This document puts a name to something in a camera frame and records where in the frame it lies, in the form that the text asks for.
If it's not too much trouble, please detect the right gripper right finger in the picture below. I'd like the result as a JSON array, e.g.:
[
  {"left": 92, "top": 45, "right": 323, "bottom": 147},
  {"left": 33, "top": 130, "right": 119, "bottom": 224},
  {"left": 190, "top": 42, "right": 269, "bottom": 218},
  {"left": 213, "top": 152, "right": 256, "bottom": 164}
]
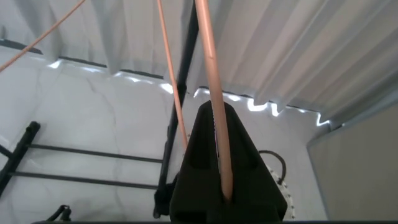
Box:
[{"left": 222, "top": 104, "right": 289, "bottom": 222}]

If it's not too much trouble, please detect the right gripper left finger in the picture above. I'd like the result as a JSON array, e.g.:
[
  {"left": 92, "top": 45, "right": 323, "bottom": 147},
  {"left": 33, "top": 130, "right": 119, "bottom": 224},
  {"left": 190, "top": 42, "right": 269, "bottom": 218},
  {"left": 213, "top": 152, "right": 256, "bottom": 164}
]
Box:
[{"left": 169, "top": 100, "right": 224, "bottom": 222}]

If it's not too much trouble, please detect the white laundry basket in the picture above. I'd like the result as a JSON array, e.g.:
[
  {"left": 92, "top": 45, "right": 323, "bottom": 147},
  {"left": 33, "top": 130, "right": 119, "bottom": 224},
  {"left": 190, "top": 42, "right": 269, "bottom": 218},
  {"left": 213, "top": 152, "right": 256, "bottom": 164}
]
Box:
[{"left": 257, "top": 150, "right": 295, "bottom": 222}]

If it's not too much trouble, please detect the black clothes rack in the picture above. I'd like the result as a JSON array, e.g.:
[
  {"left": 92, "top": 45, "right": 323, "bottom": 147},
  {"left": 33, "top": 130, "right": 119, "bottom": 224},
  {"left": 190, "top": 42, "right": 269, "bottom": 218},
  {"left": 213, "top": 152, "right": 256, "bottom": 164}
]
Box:
[{"left": 0, "top": 0, "right": 200, "bottom": 218}]

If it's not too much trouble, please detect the white curtain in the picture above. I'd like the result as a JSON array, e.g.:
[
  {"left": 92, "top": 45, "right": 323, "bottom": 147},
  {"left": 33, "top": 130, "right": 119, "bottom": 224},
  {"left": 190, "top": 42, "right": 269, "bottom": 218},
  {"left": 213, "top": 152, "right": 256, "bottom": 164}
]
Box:
[{"left": 0, "top": 0, "right": 398, "bottom": 126}]

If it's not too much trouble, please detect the black cable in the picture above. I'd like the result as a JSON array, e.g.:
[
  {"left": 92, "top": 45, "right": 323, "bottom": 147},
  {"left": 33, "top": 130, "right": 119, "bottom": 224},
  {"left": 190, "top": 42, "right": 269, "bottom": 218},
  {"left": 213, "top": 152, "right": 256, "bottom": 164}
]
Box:
[{"left": 46, "top": 204, "right": 73, "bottom": 222}]

